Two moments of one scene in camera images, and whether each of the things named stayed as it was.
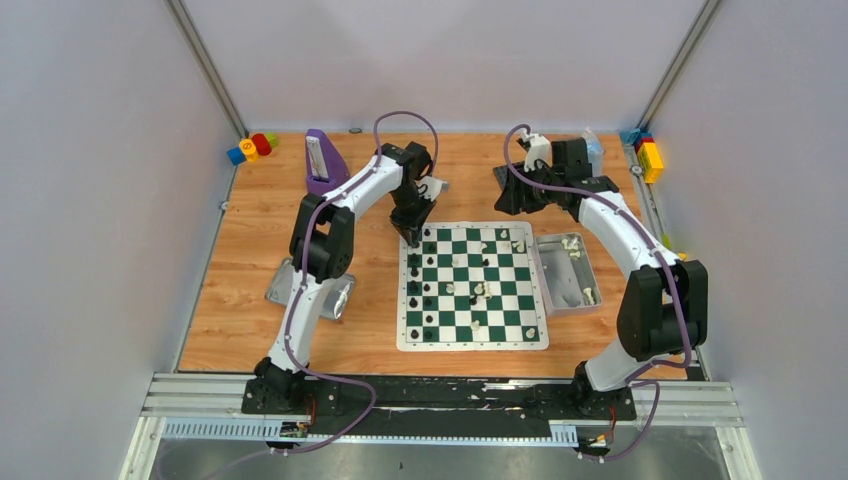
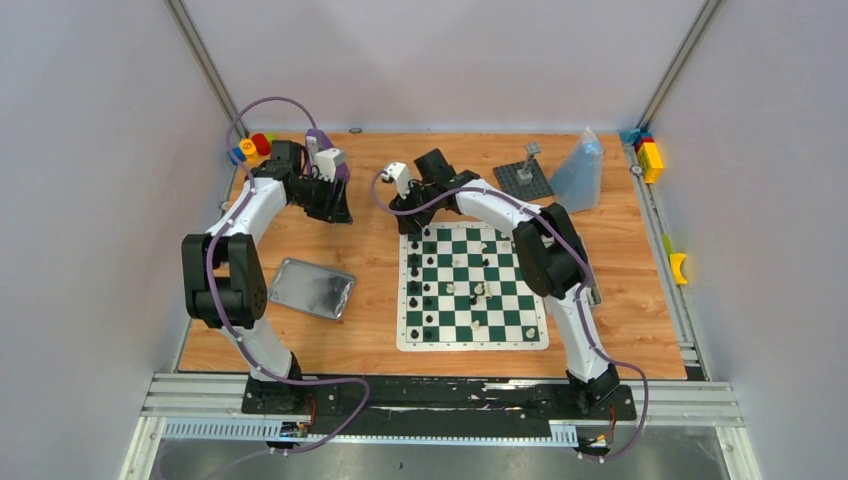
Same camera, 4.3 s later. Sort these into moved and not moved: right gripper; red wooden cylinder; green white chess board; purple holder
Moved: right gripper
Not moved: red wooden cylinder; purple holder; green white chess board
